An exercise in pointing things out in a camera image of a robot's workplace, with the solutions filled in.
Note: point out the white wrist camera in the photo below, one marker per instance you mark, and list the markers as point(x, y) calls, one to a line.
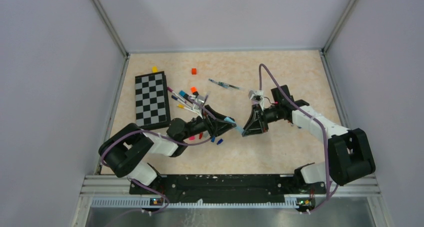
point(199, 103)
point(256, 96)

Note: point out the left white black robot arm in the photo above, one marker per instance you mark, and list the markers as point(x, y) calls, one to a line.
point(123, 152)

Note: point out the black orange cap highlighter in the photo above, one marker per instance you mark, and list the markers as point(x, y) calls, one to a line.
point(194, 92)

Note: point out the grey marker cap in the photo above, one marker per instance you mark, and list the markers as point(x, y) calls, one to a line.
point(206, 135)

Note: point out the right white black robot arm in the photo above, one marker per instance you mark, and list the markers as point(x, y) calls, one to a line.
point(348, 152)

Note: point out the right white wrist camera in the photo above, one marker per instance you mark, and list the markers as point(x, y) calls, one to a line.
point(256, 96)

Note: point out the light blue highlighter cap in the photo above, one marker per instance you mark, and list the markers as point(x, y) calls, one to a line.
point(230, 120)

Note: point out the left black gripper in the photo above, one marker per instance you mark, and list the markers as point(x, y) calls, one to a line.
point(218, 126)

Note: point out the black blue cap highlighter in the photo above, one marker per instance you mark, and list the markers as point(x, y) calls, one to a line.
point(188, 98)

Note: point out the black grey checkerboard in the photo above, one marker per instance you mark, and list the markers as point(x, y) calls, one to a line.
point(152, 109)

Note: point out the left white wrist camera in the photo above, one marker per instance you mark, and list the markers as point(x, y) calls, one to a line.
point(199, 103)

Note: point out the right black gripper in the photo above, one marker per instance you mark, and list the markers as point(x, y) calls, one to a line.
point(257, 123)

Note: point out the light blue pastel highlighter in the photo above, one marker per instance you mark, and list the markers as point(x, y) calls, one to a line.
point(239, 129)

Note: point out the clear teal gel pen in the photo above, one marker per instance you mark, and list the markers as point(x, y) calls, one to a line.
point(225, 85)

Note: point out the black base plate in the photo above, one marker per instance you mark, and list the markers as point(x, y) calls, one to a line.
point(233, 188)

